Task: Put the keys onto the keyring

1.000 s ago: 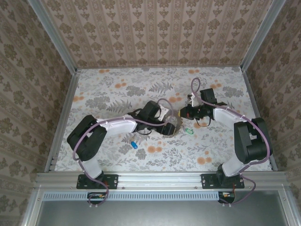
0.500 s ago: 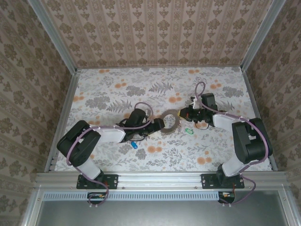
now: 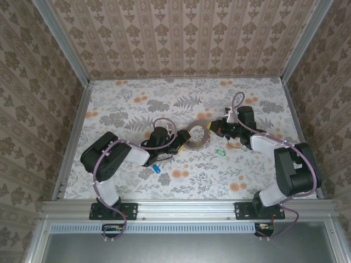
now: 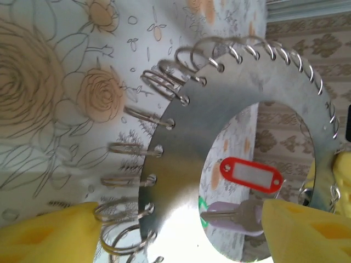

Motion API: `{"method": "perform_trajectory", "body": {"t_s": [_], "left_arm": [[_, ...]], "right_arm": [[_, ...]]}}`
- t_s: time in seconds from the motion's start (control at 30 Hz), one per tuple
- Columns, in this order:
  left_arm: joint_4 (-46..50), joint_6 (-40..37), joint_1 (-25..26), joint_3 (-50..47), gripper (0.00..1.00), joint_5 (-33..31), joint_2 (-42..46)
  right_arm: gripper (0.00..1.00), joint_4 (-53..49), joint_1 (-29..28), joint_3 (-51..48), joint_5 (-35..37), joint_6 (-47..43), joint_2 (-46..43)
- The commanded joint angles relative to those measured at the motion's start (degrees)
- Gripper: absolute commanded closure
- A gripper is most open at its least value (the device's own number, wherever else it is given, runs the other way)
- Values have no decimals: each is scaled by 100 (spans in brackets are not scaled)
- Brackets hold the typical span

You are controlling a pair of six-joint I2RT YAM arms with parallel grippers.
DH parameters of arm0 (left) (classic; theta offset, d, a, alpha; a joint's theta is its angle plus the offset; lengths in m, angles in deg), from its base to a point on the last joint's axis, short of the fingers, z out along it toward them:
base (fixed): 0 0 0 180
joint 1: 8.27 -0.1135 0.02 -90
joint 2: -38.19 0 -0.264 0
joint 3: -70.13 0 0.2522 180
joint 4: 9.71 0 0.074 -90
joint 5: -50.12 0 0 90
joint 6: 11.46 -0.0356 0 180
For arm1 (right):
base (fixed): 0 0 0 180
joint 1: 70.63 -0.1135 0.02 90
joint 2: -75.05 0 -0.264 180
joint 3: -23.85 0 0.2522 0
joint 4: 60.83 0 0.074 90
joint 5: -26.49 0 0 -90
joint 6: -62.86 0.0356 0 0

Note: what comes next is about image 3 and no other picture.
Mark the aluminium corner post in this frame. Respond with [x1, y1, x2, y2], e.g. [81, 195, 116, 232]
[281, 0, 335, 83]
[32, 0, 91, 84]

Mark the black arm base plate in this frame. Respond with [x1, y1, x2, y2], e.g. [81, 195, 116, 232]
[89, 202, 139, 221]
[234, 202, 285, 221]

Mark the aluminium lower frame rail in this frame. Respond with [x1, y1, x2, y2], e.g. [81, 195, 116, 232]
[24, 219, 52, 263]
[327, 219, 351, 263]

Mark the grey slotted cable duct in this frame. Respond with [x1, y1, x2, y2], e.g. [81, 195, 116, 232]
[50, 221, 258, 235]

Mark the grey metal sheet panel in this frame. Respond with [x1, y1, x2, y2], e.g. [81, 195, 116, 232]
[41, 231, 337, 263]

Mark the wide aluminium frame rail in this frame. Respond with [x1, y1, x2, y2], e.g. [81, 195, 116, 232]
[40, 199, 338, 221]

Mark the aluminium side rail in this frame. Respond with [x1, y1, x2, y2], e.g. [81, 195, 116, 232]
[52, 81, 94, 200]
[282, 79, 326, 199]

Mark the thin aluminium rail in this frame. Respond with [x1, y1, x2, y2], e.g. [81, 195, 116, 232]
[89, 76, 285, 82]

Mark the black connector box with wires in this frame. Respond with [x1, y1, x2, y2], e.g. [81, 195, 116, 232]
[253, 222, 275, 238]
[101, 223, 124, 238]

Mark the floral patterned table cover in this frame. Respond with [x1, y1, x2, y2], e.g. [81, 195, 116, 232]
[59, 78, 319, 200]

